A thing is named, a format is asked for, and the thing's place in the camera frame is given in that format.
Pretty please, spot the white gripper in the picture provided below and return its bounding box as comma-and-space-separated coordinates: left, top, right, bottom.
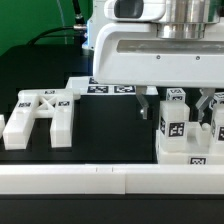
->
93, 0, 224, 120

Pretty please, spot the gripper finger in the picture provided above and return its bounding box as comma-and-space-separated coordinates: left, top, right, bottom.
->
196, 88, 215, 121

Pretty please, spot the white chair seat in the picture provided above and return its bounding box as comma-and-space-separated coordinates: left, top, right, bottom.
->
156, 122, 224, 165

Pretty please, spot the white tagged cube right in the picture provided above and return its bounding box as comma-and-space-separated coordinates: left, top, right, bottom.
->
209, 92, 224, 109

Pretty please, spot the white tagged cube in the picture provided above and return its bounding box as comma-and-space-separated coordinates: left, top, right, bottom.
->
209, 92, 224, 109
166, 88, 186, 101

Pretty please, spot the marker sheet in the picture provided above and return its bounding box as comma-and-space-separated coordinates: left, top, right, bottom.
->
65, 76, 159, 96

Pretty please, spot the white block left edge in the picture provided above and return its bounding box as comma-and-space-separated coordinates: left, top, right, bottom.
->
0, 114, 5, 139

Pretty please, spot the white chair back frame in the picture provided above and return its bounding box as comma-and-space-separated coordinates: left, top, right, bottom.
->
3, 89, 81, 150

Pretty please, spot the black cable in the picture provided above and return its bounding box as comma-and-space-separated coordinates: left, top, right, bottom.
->
27, 0, 90, 46

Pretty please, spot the white front rail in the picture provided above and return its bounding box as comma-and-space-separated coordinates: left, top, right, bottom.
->
0, 164, 224, 194

